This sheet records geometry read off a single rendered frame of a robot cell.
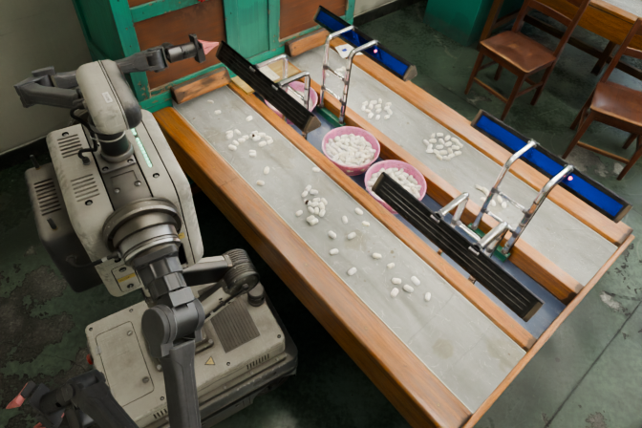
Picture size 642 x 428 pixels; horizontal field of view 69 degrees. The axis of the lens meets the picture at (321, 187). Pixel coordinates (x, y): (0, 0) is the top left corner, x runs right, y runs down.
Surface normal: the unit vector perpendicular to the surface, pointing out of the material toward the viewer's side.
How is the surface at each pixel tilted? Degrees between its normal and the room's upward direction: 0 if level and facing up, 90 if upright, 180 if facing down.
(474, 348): 0
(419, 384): 0
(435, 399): 0
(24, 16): 90
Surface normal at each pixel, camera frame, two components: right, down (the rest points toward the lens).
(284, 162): 0.07, -0.66
